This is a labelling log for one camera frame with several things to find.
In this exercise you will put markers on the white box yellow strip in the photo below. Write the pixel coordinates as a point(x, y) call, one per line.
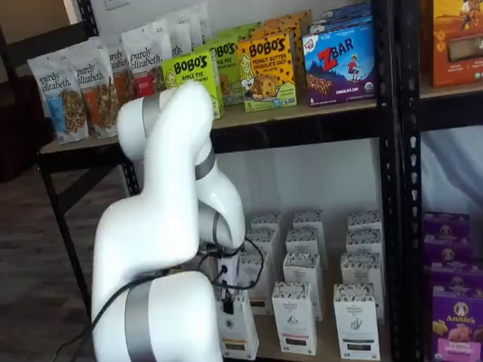
point(241, 328)

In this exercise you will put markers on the white wall plate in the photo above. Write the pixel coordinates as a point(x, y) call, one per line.
point(117, 3)

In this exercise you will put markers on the granola bag blue label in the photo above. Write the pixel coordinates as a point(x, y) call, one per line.
point(60, 102)

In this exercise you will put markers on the white box pink strip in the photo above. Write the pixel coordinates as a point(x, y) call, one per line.
point(294, 320)

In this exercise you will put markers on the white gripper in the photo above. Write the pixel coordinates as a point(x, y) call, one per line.
point(231, 269)

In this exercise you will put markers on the orange Bobo's box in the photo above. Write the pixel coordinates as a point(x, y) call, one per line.
point(294, 26)

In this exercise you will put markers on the granola bag orange label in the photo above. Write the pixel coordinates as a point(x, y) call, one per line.
point(120, 71)
point(100, 98)

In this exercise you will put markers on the dark wrist camera mount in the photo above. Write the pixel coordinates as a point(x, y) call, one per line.
point(211, 250)

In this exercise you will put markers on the granola bag red label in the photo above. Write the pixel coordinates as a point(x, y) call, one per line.
point(145, 64)

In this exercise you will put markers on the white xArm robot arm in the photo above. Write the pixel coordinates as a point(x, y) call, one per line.
point(158, 226)

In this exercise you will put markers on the large orange snack box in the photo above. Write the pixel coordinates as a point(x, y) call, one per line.
point(456, 41)

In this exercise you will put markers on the blue Zbar box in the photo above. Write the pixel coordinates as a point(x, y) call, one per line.
point(343, 20)
point(339, 71)

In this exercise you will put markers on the dark brown furniture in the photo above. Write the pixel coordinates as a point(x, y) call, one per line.
point(19, 132)

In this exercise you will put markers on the white box dark strip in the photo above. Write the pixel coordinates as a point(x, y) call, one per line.
point(356, 324)

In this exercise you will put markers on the yellow Bobo's peanut butter box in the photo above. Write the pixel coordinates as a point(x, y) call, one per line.
point(268, 75)

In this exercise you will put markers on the white granola bag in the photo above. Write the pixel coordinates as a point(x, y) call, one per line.
point(200, 22)
point(177, 35)

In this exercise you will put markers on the purple Annie's box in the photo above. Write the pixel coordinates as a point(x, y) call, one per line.
point(458, 328)
point(456, 277)
point(445, 226)
point(447, 252)

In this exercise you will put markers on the black metal shelf rack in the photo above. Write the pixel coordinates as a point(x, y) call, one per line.
point(411, 113)
point(386, 151)

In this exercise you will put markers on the green Bobo's apple pie box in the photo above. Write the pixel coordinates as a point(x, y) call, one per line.
point(241, 31)
point(228, 71)
point(192, 68)

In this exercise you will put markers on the white botanical print box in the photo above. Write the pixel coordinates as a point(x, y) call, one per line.
point(305, 269)
point(305, 241)
point(268, 220)
point(362, 269)
point(308, 219)
point(266, 241)
point(260, 286)
point(364, 241)
point(364, 220)

